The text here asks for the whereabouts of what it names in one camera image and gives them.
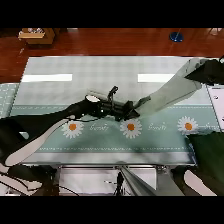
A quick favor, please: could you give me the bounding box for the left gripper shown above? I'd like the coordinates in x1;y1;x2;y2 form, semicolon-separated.
109;99;141;122

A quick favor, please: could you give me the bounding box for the pale green T-shirt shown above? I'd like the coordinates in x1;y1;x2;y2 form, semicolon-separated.
132;57;210;118

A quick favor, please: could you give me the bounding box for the blue round disc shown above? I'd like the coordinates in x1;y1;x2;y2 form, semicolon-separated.
168;31;185;43

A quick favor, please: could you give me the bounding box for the dark green garment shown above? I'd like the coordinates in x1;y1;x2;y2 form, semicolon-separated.
187;132;224;188

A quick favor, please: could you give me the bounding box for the wooden box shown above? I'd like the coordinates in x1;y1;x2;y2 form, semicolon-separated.
18;27;56;46

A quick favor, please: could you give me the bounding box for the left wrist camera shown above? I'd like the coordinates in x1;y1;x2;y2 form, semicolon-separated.
105;85;120;105

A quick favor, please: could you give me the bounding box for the silver frame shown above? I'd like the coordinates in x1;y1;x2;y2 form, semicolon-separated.
35;162;202;197

